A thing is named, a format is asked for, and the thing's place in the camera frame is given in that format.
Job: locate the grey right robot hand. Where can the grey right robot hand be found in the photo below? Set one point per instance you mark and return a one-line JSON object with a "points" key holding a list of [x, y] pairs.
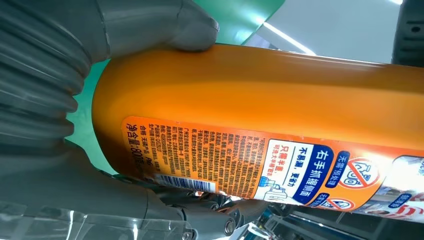
{"points": [[66, 185]]}

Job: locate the dark grey machine housing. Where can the dark grey machine housing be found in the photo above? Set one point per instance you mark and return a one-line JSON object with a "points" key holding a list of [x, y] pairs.
{"points": [[409, 36]]}

